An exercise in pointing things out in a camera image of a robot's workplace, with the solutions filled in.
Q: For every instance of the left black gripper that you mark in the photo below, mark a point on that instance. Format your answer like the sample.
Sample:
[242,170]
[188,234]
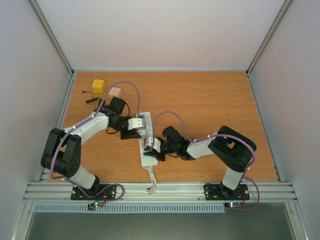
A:
[131,134]

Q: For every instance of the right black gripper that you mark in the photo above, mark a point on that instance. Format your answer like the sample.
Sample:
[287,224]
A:
[160,157]

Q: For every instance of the white power strip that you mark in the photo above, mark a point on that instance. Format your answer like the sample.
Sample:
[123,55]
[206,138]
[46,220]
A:
[147,162]

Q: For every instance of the beige cube plug adapter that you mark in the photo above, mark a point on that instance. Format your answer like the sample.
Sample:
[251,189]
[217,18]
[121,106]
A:
[115,92]

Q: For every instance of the black power adapter with cable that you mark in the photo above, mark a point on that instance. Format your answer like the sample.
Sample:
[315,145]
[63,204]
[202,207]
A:
[93,98]

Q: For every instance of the yellow cube plug adapter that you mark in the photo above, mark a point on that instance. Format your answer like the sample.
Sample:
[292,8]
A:
[99,86]

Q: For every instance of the white grey plug adapter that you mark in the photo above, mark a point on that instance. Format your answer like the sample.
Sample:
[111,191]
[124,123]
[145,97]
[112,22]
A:
[142,131]

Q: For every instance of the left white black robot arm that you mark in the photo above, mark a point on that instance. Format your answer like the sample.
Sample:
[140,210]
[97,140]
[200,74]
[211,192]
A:
[62,151]

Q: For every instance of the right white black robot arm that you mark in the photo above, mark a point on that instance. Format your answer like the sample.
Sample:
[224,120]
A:
[233,149]

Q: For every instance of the left small circuit board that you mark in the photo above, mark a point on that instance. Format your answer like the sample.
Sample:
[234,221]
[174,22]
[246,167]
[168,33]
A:
[95,205]

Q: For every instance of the small circuit board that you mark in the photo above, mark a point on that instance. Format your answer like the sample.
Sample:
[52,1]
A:
[95,205]
[232,204]

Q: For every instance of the right small circuit board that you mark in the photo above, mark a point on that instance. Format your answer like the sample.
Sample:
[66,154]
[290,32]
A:
[232,204]

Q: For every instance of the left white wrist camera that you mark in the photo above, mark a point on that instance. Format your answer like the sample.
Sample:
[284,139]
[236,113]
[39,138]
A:
[137,123]

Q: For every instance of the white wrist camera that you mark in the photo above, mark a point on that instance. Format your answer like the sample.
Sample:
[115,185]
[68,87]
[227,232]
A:
[137,123]
[152,143]

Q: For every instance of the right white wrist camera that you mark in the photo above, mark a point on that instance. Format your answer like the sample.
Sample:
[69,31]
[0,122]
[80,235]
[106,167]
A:
[152,143]

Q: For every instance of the grey slotted cable duct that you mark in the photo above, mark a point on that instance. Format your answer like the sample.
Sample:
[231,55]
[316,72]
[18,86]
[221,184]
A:
[129,208]

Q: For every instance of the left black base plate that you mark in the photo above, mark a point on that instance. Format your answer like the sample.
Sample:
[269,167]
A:
[103,192]

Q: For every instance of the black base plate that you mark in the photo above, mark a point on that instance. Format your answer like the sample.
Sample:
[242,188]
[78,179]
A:
[103,192]
[219,192]

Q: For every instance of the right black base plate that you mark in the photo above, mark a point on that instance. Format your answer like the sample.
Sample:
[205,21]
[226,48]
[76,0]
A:
[219,192]

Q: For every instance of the aluminium front rail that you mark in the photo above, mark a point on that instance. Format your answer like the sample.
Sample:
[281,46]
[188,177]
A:
[165,192]

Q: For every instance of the left aluminium frame post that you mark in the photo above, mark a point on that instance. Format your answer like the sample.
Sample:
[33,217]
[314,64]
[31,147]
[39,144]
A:
[48,30]

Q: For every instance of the aluminium frame post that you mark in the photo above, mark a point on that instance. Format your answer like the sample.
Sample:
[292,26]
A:
[269,34]
[48,30]

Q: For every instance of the right aluminium frame post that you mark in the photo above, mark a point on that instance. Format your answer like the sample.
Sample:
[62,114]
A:
[269,34]

